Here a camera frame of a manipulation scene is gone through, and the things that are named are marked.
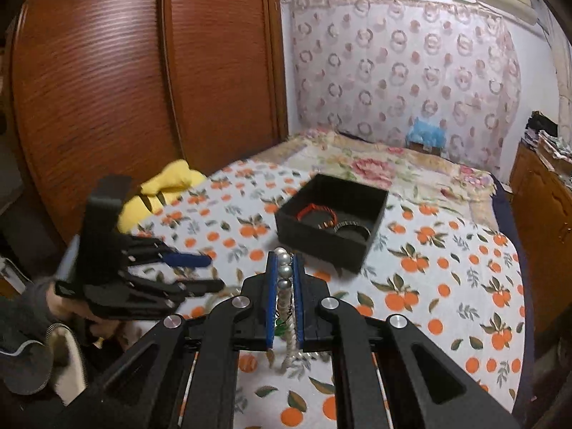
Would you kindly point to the pile of clothes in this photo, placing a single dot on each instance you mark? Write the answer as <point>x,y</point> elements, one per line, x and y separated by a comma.
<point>552,136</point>

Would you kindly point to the orange fruit print bedsheet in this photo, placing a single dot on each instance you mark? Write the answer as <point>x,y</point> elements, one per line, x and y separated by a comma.
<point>424,286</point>

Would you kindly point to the blue plastic bag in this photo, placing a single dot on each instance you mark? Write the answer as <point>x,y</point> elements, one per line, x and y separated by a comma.
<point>426,134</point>

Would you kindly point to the floral blanket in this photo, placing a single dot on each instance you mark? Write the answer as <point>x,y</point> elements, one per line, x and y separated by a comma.
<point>380,165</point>

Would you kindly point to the black square box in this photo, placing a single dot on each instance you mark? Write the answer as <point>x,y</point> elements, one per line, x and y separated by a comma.
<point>313,239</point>

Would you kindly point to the patterned lace curtain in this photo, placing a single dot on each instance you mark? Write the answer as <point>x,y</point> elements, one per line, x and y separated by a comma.
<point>402,76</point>

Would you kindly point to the yellow cloth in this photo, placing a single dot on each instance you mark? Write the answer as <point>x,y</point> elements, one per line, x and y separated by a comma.
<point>156,190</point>

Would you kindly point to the grey and white jacket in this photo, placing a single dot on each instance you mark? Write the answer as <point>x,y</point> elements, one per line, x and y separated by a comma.
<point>67,362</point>

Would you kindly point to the wooden cabinet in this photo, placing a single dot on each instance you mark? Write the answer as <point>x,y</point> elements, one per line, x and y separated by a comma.
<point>545,214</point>

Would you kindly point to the wooden wardrobe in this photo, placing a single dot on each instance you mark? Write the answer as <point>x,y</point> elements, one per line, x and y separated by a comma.
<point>111,76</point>

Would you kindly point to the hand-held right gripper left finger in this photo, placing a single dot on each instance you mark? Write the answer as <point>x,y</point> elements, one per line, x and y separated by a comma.
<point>270,304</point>

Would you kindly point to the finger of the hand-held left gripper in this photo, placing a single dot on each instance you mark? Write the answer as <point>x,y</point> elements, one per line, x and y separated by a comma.
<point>201,287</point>
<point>187,260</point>

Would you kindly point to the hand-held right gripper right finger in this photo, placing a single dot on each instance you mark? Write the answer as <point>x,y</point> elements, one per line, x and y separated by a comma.
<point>298,308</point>

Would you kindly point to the person's left hand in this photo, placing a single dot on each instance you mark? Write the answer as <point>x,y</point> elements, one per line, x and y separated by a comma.
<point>62,310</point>

